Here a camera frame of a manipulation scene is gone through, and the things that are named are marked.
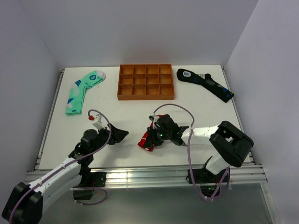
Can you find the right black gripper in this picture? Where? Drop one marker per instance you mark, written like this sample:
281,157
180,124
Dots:
151,141

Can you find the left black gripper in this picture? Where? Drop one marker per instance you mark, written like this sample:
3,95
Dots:
117,135

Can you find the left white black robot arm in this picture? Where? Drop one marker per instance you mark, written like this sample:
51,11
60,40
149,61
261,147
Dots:
27,202

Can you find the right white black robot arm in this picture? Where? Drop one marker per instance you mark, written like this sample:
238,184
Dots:
232,145

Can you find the mint green patterned sock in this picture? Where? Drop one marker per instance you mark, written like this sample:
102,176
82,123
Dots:
78,91

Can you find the orange compartment tray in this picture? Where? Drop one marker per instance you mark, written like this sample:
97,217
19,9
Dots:
145,82

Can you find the black blue sports sock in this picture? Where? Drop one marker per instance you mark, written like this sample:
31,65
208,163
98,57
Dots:
206,81

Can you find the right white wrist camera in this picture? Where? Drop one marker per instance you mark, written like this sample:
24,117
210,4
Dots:
153,117

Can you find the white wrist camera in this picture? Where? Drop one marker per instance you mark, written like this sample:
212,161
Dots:
96,121
153,117

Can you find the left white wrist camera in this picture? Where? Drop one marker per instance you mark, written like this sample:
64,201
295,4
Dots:
96,121

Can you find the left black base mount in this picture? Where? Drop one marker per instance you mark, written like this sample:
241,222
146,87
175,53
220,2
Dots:
91,186

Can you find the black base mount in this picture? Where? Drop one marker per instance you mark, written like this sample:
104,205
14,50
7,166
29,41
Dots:
207,185
91,186

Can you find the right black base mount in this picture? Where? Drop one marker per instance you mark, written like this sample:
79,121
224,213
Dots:
207,185

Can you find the aluminium front rail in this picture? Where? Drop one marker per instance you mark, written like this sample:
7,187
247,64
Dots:
172,176

